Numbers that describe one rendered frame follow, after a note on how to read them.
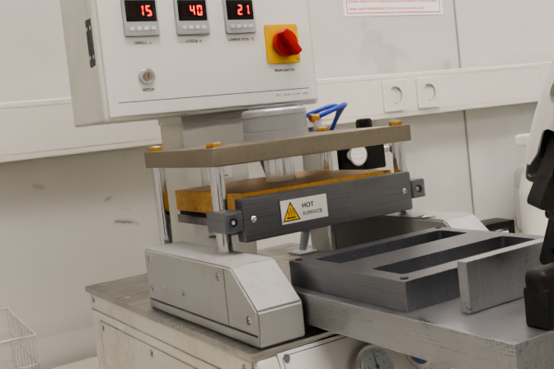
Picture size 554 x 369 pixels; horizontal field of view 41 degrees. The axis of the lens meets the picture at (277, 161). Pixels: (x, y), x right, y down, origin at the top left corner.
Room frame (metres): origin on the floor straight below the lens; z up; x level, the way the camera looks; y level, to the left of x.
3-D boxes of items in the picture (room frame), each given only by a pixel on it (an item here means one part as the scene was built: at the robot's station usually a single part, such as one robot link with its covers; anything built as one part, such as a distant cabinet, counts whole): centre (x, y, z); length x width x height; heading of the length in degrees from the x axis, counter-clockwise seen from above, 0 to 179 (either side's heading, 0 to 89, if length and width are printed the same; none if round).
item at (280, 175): (0.90, -0.01, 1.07); 0.22 x 0.17 x 0.10; 122
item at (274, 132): (0.93, 0.00, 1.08); 0.31 x 0.24 x 0.13; 122
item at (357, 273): (0.70, -0.13, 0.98); 0.20 x 0.17 x 0.03; 122
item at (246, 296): (0.77, 0.08, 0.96); 0.25 x 0.05 x 0.07; 32
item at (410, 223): (0.91, -0.16, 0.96); 0.26 x 0.05 x 0.07; 32
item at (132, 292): (0.93, 0.02, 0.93); 0.46 x 0.35 x 0.01; 32
